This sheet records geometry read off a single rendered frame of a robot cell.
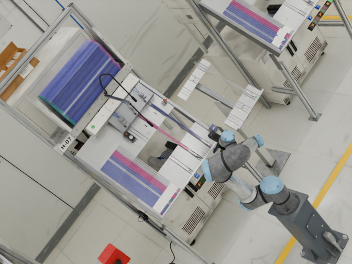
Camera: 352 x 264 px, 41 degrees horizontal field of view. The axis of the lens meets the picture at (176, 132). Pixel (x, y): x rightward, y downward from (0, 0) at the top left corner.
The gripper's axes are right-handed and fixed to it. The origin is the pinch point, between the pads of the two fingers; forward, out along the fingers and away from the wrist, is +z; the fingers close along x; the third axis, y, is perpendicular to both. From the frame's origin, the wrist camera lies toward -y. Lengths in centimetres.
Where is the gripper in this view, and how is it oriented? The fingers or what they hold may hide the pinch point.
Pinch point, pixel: (217, 146)
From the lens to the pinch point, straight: 305.5
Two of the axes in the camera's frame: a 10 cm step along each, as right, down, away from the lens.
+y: 8.1, 5.7, -1.2
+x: 5.8, -7.8, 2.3
